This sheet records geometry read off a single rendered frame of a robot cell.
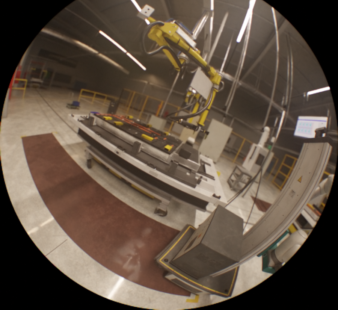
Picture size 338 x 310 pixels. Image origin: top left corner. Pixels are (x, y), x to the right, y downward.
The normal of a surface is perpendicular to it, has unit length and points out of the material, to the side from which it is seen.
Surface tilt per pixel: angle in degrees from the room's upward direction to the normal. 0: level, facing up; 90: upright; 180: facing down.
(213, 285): 0
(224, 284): 0
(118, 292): 0
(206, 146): 90
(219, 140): 90
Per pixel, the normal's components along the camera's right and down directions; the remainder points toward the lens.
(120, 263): 0.38, -0.90
